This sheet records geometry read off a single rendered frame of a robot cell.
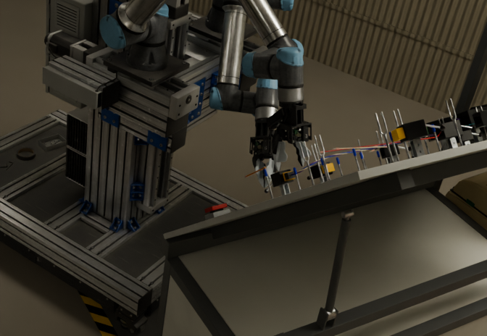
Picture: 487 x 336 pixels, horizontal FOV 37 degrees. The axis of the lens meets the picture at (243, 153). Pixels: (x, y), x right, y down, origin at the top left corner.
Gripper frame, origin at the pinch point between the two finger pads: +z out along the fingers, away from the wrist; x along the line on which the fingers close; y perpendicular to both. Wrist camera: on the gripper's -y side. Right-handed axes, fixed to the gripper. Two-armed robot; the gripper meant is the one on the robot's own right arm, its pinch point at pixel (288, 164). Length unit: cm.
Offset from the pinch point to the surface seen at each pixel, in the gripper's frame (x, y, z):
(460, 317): 43, 30, 51
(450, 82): 263, -188, 36
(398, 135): -3, 51, -20
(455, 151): -3, 68, -20
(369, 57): 234, -240, 21
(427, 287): 22, 37, 32
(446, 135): 48, 16, -4
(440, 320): 35, 29, 51
